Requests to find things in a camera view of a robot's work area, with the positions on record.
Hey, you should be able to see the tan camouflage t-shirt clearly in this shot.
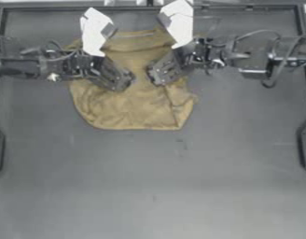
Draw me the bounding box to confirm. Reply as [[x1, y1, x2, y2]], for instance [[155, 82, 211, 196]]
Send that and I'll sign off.
[[64, 27, 199, 131]]

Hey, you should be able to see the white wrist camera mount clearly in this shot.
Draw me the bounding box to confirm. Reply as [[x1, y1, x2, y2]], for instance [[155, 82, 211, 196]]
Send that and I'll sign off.
[[159, 0, 196, 50], [80, 7, 116, 58]]

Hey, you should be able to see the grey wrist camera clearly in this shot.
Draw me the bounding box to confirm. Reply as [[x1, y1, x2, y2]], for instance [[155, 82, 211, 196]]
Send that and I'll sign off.
[[156, 12, 174, 29], [100, 22, 119, 40]]

